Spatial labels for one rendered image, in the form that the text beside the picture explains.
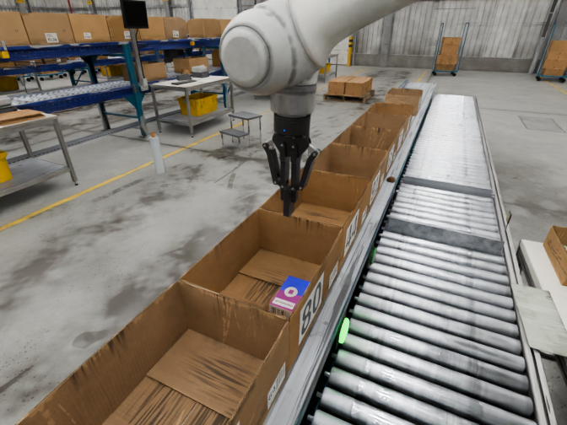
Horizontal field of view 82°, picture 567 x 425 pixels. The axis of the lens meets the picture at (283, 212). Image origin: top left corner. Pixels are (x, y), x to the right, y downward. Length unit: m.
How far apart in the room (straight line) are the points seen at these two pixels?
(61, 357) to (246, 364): 1.59
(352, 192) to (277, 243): 0.42
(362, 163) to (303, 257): 0.78
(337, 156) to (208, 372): 1.26
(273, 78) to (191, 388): 0.65
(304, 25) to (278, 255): 0.81
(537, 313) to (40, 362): 2.30
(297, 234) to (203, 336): 0.42
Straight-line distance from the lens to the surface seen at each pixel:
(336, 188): 1.38
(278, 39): 0.44
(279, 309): 0.91
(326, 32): 0.48
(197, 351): 0.88
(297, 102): 0.64
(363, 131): 2.10
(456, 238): 1.60
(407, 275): 1.36
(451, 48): 14.37
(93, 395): 0.79
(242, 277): 1.06
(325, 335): 0.89
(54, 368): 2.26
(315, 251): 1.07
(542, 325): 1.36
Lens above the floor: 1.57
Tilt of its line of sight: 30 degrees down
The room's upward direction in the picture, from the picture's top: straight up
